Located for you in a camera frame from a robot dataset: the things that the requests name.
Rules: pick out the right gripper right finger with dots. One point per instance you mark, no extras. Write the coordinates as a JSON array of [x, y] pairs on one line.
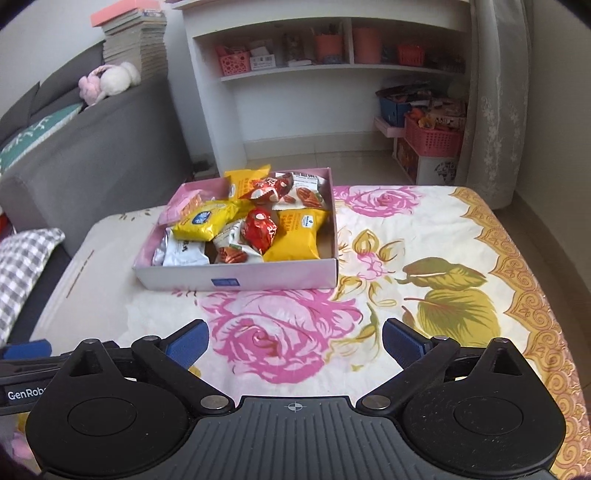
[[467, 408]]

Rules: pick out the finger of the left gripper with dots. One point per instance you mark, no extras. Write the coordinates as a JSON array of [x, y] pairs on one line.
[[24, 351]]

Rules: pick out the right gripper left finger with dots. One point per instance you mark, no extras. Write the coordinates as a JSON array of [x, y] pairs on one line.
[[124, 412]]

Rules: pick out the white monkey cake pack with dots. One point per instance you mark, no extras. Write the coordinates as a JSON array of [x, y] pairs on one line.
[[181, 253]]

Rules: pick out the pink wafer pack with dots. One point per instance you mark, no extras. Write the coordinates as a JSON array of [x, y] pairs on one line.
[[179, 206]]

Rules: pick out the yellow cracker pack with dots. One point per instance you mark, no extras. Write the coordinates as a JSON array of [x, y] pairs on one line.
[[206, 221]]

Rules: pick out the white green snack pack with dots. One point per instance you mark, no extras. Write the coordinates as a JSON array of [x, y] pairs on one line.
[[231, 248]]

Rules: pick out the red candy pouch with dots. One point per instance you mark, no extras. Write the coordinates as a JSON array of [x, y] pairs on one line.
[[259, 230]]

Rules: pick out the yellow waffle sandwich pack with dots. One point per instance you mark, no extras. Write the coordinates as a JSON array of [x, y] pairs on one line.
[[297, 237]]

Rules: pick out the red white candy pack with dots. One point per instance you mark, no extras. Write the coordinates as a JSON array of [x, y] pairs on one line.
[[270, 189]]

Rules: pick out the white pecan snack pack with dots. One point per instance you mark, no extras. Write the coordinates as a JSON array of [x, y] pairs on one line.
[[304, 192]]

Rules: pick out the silver foil candy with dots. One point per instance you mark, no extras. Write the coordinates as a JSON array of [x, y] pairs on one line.
[[160, 251]]

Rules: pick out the purple gloved left hand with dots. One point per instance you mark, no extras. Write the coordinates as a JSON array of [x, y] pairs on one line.
[[18, 442]]

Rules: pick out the grey checkered pillow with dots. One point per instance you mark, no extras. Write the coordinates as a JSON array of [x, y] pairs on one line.
[[24, 257]]

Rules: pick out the floral tablecloth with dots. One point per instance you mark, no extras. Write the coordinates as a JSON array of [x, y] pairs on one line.
[[435, 257]]

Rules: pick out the teal cushion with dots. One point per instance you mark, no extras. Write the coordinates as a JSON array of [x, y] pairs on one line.
[[31, 137]]

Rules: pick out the grey sofa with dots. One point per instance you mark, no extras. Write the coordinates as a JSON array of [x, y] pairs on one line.
[[124, 154]]

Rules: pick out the pink cardboard box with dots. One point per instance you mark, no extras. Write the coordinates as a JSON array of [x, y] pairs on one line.
[[307, 274]]

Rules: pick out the lace curtain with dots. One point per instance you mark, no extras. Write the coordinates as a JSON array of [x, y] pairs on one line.
[[499, 70]]

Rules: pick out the pink plastic basket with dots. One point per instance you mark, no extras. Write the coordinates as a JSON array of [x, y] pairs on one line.
[[432, 142]]

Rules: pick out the plush bunny toy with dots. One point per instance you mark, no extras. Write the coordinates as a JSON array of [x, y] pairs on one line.
[[107, 81]]

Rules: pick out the blue storage bin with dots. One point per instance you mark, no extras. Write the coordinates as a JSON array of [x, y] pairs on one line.
[[393, 112]]

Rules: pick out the stack of books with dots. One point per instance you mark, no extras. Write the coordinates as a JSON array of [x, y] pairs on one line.
[[134, 33]]

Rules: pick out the small pink shelf basket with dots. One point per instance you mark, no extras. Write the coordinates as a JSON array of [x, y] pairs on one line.
[[233, 61]]

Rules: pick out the white shelf unit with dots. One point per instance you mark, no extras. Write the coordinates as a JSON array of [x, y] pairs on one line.
[[300, 106]]

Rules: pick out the red small basket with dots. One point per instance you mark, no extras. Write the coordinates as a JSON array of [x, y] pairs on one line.
[[411, 55]]

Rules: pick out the pink storage cup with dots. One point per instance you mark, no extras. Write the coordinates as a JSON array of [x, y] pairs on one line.
[[367, 44]]

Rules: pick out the orange pen cup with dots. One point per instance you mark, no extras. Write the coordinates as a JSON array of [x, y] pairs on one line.
[[329, 48]]

